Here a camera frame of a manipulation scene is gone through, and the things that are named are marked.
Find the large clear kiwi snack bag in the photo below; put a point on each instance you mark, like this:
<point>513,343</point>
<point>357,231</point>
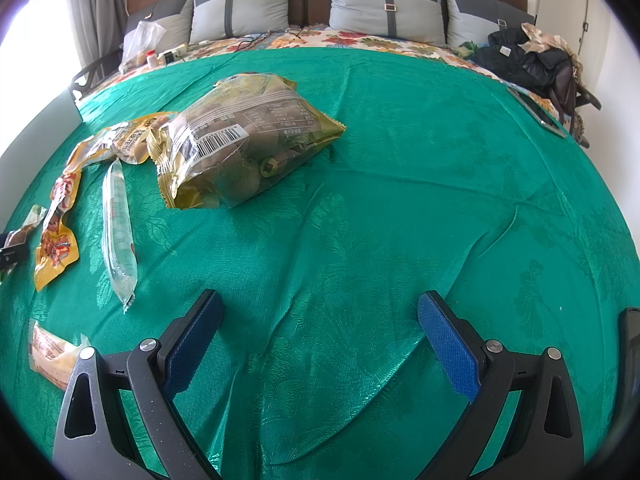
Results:
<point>235,150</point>

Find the beige patterned cloth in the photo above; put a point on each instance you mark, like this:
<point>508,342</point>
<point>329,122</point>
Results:
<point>542,40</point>

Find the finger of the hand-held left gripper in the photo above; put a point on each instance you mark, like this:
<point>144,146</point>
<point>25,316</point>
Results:
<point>11,255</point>

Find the small pale snack packet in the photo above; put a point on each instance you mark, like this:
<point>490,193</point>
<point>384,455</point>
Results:
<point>31,225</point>

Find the black jacket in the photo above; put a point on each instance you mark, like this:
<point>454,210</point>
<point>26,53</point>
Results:
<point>520,60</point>

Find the long clear-wrapped snack bar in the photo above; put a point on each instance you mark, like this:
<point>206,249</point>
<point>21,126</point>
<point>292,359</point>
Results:
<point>119,230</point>

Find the yellow sausage packet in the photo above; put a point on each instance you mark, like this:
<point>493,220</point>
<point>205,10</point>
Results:
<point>127,140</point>

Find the grey curtain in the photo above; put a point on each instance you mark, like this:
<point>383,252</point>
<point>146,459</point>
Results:
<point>100,5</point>

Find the brown bag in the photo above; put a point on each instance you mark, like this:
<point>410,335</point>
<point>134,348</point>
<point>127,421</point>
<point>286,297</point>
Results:
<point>567,90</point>

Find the flat tablet device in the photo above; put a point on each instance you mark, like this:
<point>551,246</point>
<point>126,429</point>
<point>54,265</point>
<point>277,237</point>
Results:
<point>537,112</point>

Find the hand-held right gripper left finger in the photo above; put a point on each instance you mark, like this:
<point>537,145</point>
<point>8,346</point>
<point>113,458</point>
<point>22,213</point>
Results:
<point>192,345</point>

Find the floral bedsheet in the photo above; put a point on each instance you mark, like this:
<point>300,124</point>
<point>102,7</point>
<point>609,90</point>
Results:
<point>360,37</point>

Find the green patterned blanket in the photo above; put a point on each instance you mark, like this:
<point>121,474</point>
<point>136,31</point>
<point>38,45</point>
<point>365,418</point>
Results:
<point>350,210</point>

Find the small green cloth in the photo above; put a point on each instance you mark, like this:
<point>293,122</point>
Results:
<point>469,49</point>

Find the small white bottle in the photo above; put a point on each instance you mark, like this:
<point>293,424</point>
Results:
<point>151,59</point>

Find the black chair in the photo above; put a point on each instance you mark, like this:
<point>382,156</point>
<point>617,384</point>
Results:
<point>87,77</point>

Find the clear plastic bag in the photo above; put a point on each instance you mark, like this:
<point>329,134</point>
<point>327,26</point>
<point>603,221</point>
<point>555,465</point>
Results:
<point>140,42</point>

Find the yellow and red snack packet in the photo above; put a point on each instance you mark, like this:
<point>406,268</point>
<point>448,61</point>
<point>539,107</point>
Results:
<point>55,250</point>

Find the beige snack packet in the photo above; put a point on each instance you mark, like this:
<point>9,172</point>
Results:
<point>52,355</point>

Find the white power strip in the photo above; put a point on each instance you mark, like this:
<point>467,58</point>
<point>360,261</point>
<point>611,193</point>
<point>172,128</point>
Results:
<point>172,53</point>

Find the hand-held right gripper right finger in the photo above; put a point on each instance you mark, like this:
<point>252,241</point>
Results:
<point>450,345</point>

